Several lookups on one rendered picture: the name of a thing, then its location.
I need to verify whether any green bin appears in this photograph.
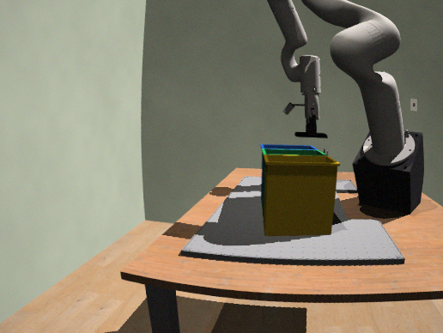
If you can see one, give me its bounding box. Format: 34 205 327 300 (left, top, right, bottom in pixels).
262 148 328 218

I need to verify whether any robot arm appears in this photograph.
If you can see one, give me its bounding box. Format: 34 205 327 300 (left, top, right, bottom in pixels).
267 0 415 166

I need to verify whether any olive-yellow open-top bin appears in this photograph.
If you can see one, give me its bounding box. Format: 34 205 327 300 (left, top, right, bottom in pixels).
264 154 340 236

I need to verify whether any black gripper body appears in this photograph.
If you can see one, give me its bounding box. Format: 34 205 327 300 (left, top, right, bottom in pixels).
302 94 319 120

